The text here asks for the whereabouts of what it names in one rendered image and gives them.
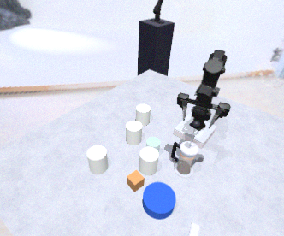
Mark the white flat bar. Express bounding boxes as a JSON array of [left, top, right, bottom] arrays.
[[189, 222, 200, 236]]

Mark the blue short cylinder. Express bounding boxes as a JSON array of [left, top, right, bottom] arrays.
[[143, 182, 175, 220]]

